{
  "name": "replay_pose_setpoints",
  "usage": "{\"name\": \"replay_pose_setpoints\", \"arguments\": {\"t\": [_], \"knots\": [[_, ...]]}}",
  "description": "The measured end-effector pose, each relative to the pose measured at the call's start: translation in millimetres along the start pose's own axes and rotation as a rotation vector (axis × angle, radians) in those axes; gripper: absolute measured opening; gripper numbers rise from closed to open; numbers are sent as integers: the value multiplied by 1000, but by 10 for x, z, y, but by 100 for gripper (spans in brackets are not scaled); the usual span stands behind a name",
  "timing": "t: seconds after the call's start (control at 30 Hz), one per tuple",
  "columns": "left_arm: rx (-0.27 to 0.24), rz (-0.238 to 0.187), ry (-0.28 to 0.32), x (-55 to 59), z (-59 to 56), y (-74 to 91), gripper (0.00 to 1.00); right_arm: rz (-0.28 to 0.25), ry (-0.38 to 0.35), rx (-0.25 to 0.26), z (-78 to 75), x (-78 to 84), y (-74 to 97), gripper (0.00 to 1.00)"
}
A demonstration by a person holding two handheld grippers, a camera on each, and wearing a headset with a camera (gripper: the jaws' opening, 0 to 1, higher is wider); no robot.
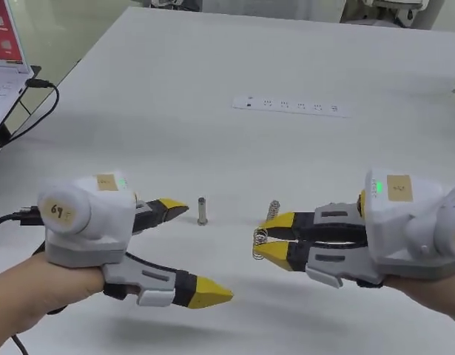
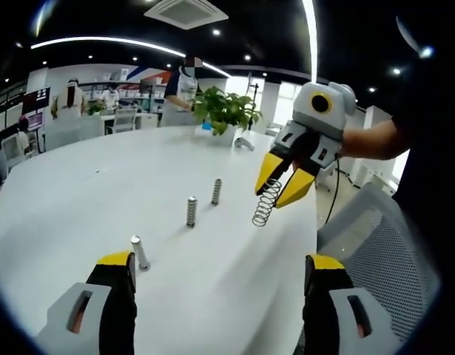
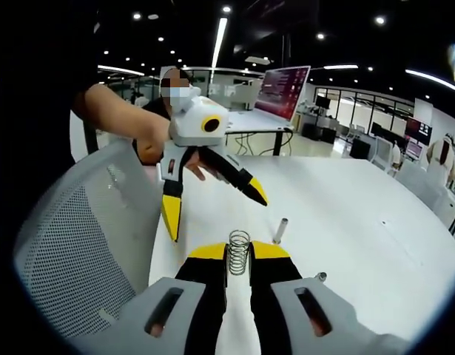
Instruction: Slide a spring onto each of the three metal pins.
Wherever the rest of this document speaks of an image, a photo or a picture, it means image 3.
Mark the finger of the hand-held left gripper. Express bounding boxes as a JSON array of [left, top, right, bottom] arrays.
[[197, 145, 269, 208], [159, 142, 194, 243]]

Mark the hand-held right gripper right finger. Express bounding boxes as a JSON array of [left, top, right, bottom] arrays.
[[249, 240, 409, 355]]

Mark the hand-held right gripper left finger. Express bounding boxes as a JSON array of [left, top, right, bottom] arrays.
[[70, 242, 229, 355]]

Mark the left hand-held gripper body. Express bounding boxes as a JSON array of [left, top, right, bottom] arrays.
[[155, 87, 231, 183]]

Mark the metal coil spring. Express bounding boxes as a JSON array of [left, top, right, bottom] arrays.
[[226, 229, 252, 277]]

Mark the person's left forearm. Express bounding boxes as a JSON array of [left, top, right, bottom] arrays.
[[72, 84, 172, 149]]

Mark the white office desk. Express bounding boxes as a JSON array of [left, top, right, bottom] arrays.
[[224, 108, 295, 157]]

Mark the large white-framed monitor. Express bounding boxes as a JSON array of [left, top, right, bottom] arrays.
[[253, 65, 312, 124]]

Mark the grey mesh office chair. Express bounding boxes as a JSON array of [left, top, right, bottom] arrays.
[[12, 139, 166, 339]]

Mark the person's body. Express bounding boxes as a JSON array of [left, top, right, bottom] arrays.
[[1, 0, 102, 208]]

